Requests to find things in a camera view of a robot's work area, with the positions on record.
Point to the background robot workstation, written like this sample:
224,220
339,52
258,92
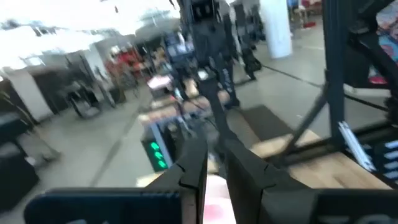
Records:
211,40

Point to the black metal rig frame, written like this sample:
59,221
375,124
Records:
334,77

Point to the dark floor mat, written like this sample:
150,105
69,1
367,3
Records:
264,123

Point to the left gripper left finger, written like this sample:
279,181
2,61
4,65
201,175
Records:
140,205

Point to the pink rubber slide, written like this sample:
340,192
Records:
217,202

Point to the black furniture piece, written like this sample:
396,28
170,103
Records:
15,174

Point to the black box green lights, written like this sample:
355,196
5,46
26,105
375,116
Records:
155,155

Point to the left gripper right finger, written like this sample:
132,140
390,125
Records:
280,205

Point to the silver metal bracket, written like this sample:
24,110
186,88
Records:
354,146

